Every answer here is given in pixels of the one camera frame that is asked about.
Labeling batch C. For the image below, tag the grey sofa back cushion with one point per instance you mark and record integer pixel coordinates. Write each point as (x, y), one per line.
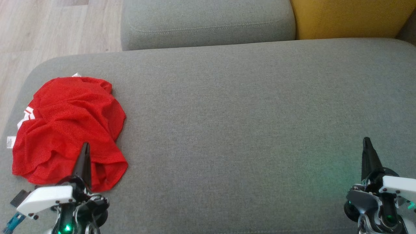
(208, 22)

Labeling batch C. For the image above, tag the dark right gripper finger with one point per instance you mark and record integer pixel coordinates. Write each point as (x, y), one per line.
(369, 159)

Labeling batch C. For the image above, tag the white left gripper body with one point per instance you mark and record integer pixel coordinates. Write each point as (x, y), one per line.
(45, 198)

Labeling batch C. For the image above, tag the grey sofa armrest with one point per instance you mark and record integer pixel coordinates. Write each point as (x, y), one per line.
(410, 32)

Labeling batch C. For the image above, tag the yellow sofa cushion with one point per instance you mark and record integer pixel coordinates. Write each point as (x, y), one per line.
(347, 18)

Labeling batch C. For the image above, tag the grey sofa seat cushion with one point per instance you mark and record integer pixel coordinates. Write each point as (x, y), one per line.
(227, 130)

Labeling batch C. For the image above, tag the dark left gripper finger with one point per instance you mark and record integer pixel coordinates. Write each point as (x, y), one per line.
(84, 165)

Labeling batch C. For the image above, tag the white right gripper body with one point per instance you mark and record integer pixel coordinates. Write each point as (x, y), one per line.
(398, 185)

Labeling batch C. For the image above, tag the red jersey with white trim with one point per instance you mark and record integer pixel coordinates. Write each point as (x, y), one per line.
(42, 152)

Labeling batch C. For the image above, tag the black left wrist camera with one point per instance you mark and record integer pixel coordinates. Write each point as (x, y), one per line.
(20, 197)

